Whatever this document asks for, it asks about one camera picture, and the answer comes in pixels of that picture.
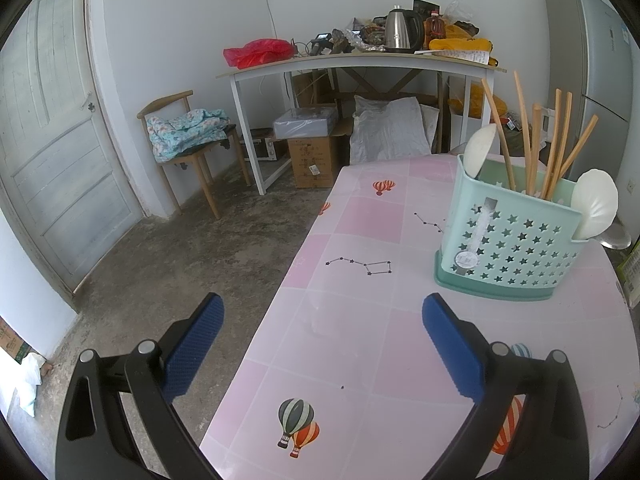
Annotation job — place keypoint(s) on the steel electric kettle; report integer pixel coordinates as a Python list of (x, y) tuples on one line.
[(402, 30)]

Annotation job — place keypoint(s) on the wooden chair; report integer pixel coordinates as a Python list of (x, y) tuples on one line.
[(200, 160)]

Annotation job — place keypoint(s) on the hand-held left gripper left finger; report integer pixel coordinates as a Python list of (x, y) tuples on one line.
[(195, 345)]

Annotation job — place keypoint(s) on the white ceramic spoon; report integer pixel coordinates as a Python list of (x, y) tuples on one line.
[(480, 152), (595, 202)]

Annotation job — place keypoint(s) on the grey flat box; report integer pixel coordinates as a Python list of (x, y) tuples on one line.
[(305, 122)]

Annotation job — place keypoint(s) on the white sack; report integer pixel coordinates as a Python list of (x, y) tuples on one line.
[(390, 130)]

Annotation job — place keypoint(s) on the white crumpled bag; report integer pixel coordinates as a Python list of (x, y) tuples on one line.
[(29, 385)]

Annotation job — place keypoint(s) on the amber bottle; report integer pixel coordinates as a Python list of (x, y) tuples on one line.
[(434, 27)]

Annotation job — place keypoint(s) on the white plastic stool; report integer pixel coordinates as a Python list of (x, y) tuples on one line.
[(549, 122)]

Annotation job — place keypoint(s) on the cardboard box with label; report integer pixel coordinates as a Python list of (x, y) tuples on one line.
[(315, 160)]

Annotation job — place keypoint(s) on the red plastic bag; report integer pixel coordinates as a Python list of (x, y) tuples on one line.
[(257, 52)]

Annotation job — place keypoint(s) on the white desk with wooden top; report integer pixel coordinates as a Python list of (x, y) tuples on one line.
[(350, 62)]

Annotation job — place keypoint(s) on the black device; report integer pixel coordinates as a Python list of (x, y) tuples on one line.
[(320, 44)]

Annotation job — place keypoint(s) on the green printed box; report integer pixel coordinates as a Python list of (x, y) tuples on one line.
[(631, 275)]

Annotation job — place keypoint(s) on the grey refrigerator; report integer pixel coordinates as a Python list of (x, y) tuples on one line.
[(595, 75)]

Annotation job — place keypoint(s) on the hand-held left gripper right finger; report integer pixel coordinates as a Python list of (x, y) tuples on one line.
[(452, 350)]

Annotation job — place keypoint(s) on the white panel door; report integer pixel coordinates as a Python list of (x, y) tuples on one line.
[(55, 145)]

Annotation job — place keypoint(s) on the blue floral cloth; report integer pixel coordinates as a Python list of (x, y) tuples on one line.
[(185, 132)]

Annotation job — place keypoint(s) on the teal star-holed utensil holder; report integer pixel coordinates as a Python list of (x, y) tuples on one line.
[(520, 250)]

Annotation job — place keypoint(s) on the bunch of wooden chopsticks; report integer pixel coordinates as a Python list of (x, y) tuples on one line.
[(534, 150)]

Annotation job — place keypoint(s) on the pile of dark clutter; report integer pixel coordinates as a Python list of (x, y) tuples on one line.
[(357, 35)]

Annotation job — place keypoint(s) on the orange plastic bag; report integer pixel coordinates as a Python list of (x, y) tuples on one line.
[(475, 105)]

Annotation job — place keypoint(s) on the small toaster oven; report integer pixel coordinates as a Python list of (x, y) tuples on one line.
[(260, 147)]

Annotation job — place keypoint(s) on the small printed cardboard box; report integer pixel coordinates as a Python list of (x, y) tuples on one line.
[(11, 340)]

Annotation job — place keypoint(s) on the yellow bag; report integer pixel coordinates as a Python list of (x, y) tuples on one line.
[(462, 45)]

